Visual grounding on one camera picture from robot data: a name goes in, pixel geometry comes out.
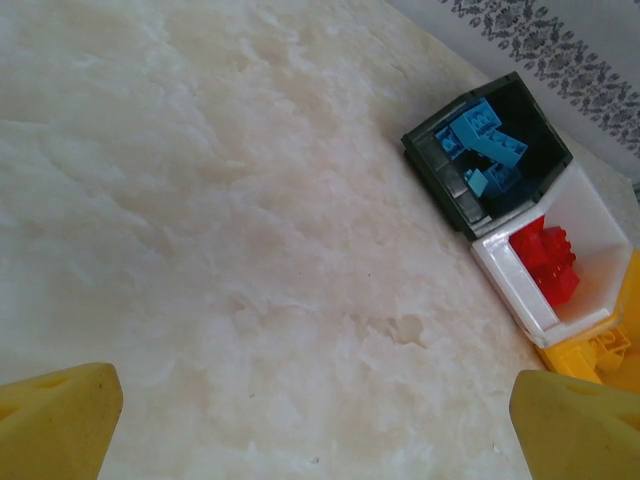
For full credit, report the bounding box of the black plastic bin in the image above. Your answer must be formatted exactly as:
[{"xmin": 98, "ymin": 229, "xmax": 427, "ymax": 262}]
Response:
[{"xmin": 401, "ymin": 71, "xmax": 575, "ymax": 245}]

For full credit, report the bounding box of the small blue lego brick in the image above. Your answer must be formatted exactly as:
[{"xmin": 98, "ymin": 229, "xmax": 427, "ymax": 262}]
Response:
[{"xmin": 466, "ymin": 168, "xmax": 494, "ymax": 197}]

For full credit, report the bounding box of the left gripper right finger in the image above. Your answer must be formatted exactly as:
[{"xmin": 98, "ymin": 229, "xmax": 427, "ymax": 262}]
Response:
[{"xmin": 509, "ymin": 369, "xmax": 640, "ymax": 480}]

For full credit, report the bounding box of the orange plastic bin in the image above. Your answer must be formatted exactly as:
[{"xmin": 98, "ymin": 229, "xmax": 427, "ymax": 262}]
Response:
[{"xmin": 537, "ymin": 249, "xmax": 640, "ymax": 389}]

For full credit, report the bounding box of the white plastic bin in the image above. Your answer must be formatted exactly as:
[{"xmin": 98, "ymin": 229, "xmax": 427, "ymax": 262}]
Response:
[{"xmin": 469, "ymin": 162, "xmax": 632, "ymax": 349}]

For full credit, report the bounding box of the orange lego brick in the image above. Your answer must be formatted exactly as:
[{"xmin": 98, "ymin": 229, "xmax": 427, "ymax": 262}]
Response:
[{"xmin": 588, "ymin": 327, "xmax": 632, "ymax": 362}]

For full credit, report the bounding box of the long red lego brick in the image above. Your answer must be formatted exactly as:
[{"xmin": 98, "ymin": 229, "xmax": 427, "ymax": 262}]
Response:
[{"xmin": 529, "ymin": 264, "xmax": 581, "ymax": 307}]

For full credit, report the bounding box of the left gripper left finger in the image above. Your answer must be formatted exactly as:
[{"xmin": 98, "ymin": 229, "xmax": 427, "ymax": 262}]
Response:
[{"xmin": 0, "ymin": 363, "xmax": 125, "ymax": 480}]

